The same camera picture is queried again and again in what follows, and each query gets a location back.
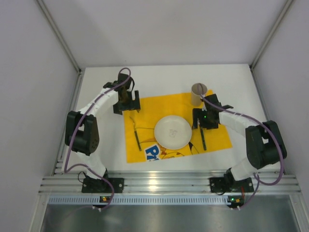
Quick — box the spoon with teal handle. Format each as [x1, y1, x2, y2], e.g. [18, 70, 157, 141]
[199, 127, 207, 151]

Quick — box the beige cup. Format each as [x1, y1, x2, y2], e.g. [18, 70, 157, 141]
[191, 83, 208, 107]

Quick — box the fork with teal handle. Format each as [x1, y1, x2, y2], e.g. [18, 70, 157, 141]
[129, 117, 142, 151]

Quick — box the cream round plate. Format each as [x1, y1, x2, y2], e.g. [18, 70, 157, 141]
[154, 115, 192, 150]

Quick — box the yellow cartoon cloth placemat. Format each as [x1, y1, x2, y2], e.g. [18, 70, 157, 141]
[123, 93, 232, 163]

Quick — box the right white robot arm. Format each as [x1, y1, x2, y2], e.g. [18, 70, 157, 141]
[192, 94, 287, 188]

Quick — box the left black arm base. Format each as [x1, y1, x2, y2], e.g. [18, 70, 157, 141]
[78, 172, 124, 193]

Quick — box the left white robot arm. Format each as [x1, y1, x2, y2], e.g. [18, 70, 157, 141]
[64, 68, 141, 182]

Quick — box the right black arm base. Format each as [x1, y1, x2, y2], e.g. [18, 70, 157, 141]
[209, 168, 254, 195]

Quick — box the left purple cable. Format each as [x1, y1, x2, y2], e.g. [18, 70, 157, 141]
[64, 67, 133, 212]

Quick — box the aluminium mounting rail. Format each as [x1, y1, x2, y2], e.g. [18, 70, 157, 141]
[39, 171, 301, 195]

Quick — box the slotted grey cable duct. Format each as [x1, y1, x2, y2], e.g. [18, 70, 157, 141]
[48, 195, 244, 206]

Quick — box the right aluminium frame post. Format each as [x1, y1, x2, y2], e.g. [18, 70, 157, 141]
[249, 0, 295, 72]

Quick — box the aluminium frame post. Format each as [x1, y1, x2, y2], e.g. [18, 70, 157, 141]
[249, 0, 295, 72]
[34, 0, 82, 73]

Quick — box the left aluminium frame post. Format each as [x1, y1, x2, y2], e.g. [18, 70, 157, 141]
[34, 0, 82, 73]

